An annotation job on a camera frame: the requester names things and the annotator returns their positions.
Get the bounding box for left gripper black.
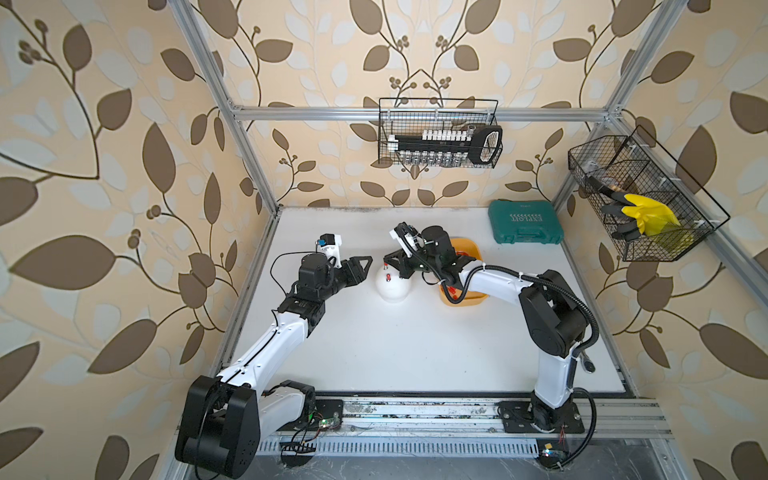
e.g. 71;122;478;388
313;254;370;304

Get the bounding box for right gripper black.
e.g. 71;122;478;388
384;245;441;279

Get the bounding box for white dome screw holder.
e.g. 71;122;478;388
375;264;412;304

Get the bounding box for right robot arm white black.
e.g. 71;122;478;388
384;222;599;432

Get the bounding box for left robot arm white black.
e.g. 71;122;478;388
174;252;373;479

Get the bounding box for yellow plastic tray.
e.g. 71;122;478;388
439;237;490;308

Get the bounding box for green plastic tool case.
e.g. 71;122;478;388
487;200;565;245

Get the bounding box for black pliers in basket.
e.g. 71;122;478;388
587;176;641;242

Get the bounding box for yellow rubber glove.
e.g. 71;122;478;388
621;194;681;236

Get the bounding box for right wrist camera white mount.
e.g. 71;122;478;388
390;222;421;258

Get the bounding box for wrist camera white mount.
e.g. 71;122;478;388
390;222;421;258
316;233;342;268

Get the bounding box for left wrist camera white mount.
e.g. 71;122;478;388
316;233;342;268

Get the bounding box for socket set rail black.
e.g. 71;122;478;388
384;125;503;168

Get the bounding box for black wire basket back wall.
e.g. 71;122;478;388
377;97;503;168

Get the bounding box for black wire basket wall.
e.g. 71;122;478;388
377;97;503;168
568;125;731;262

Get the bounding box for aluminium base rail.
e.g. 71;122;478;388
244;396;672;459

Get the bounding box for ratchet wrench green handle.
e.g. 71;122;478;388
579;351;596;374

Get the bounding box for black wire basket right wall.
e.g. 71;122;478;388
568;125;731;262

